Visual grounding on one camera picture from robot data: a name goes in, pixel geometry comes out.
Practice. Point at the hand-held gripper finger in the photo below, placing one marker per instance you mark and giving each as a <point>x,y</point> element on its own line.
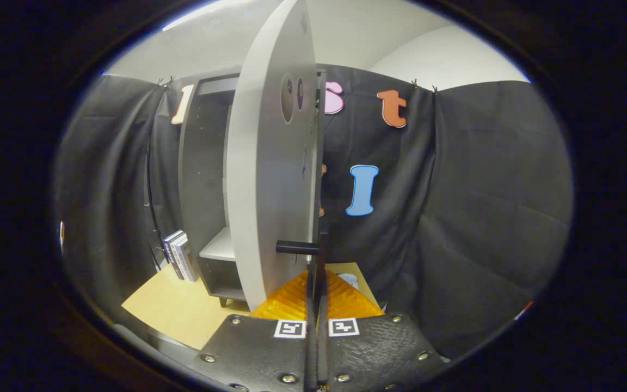
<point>312,348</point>
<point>323,348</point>

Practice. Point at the white cabinet door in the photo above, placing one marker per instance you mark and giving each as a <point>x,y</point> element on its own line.
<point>270,163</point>

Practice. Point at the small white rounded object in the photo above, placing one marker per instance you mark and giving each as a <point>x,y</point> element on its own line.
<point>349,280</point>

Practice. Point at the red and white object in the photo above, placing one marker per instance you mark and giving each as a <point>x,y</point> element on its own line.
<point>524,310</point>

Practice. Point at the grey cabinet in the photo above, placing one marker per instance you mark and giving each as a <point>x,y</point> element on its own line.
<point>204,163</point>

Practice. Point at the black backdrop cloth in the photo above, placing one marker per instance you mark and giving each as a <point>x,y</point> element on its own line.
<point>482,190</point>

